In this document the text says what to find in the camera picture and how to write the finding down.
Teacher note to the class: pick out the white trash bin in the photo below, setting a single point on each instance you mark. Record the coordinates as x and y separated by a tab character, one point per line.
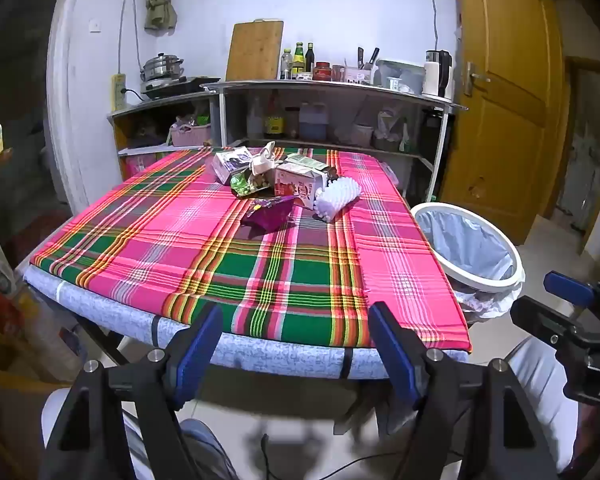
472	280

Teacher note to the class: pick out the red white milk carton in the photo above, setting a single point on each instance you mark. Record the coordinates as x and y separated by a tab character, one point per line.
295	187

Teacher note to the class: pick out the oil bottle yellow label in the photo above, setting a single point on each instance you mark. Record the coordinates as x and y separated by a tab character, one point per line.
274	120

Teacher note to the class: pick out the green white carton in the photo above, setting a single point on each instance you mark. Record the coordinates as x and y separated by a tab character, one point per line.
305	161

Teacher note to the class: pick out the white paper towel roll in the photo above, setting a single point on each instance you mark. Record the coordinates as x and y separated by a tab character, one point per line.
431	80

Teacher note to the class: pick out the glass jar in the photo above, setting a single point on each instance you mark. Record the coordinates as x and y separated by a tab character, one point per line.
338	73

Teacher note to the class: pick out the yellow power strip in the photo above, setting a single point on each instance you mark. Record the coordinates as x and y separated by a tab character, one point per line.
118	92

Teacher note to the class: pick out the blue patterned table pad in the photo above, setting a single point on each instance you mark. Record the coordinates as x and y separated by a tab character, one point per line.
105	310

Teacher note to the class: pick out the wooden doorway frame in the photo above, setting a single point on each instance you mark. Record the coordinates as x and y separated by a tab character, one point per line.
570	110

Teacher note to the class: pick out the pink storage box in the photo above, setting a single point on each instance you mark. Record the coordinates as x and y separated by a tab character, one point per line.
391	174

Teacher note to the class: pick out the purple white carton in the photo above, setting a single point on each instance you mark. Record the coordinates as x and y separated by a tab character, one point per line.
230	162

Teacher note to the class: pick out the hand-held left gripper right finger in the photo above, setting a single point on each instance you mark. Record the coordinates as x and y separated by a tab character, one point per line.
395	355

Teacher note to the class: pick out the person's right leg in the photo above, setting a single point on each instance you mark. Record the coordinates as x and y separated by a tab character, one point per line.
535	390

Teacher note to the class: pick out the brown jar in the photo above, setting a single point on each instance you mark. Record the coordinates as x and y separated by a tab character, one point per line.
292	122

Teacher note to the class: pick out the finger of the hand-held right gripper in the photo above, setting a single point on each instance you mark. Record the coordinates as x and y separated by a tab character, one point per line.
570	290
545	320

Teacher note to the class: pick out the pink knife holder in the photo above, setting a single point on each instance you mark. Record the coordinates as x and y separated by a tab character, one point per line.
356	77

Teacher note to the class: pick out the black electric kettle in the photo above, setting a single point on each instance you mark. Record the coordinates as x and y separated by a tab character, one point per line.
445	67

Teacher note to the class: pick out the clear plastic container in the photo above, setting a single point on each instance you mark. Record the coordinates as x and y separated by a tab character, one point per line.
410	72

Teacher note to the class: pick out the steel pot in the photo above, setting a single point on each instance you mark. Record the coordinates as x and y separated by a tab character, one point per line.
161	67

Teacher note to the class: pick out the white cup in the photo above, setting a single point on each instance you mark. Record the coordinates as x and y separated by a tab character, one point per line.
394	84

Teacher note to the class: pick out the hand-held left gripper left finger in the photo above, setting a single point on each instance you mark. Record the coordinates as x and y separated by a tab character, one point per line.
200	355

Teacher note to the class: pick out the green snack wrapper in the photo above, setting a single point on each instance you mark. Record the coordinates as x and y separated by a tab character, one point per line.
247	182

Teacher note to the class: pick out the pale blue trash bag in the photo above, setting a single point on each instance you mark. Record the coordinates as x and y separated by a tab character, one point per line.
460	240

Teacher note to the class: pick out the dark sauce bottle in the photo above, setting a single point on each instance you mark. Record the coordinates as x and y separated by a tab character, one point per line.
310	60

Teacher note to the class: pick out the clear bottle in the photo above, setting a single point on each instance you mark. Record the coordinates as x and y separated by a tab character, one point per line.
286	66

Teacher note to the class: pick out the white plastic bag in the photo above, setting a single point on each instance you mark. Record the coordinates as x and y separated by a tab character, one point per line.
264	160

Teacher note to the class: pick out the green bottle yellow label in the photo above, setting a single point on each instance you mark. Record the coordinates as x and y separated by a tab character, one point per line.
298	62

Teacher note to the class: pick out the pink green plaid tablecloth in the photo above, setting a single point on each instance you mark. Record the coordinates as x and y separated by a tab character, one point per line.
180	240

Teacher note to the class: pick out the bamboo cutting board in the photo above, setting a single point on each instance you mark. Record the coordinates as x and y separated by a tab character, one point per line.
255	52

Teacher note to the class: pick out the small shelf unit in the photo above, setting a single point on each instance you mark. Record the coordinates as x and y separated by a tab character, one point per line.
145	105

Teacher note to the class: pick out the black thermos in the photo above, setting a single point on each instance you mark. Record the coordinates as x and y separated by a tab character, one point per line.
430	135

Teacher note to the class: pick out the red jar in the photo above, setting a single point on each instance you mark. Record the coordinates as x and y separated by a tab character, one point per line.
322	71

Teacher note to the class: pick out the white wall switch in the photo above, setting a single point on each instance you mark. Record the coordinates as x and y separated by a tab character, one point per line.
95	25

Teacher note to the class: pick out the black induction cooker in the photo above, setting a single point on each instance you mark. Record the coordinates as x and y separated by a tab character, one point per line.
180	87

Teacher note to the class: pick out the white plastic jug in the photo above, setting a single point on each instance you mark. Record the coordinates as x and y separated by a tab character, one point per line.
255	120

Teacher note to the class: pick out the white bucket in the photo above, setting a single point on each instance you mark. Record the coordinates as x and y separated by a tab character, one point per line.
362	135

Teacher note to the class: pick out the pink basket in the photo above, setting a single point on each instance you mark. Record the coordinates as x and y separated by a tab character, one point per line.
190	136

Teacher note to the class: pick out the bundle of plastic bags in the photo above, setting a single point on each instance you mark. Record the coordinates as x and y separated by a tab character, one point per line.
390	130

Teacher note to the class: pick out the blue liquid jug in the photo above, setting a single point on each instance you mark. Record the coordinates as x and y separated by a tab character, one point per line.
312	125

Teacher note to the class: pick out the white foam fruit net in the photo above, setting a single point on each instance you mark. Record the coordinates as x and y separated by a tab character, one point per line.
337	197

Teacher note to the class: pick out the purple snack bag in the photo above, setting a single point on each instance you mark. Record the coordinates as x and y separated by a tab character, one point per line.
267	215

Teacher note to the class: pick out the large metal shelf unit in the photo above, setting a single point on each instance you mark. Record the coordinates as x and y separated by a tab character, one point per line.
330	89

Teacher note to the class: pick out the wooden door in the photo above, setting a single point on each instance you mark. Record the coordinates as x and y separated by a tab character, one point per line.
505	125

